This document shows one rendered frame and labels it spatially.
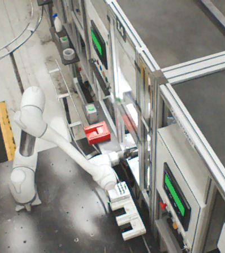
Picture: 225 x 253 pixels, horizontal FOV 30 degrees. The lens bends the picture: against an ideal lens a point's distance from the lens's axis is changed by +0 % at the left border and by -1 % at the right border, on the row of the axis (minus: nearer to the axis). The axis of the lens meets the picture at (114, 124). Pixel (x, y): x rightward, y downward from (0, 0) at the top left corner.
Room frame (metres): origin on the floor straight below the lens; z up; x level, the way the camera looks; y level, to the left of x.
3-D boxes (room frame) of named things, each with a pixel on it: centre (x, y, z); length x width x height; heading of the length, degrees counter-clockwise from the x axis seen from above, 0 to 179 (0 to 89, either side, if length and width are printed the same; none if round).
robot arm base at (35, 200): (1.59, 0.66, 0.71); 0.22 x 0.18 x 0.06; 16
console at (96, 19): (2.08, -0.06, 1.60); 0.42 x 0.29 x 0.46; 16
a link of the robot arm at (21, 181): (1.61, 0.66, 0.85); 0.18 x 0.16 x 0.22; 177
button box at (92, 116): (2.08, 0.15, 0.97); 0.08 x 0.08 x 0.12; 16
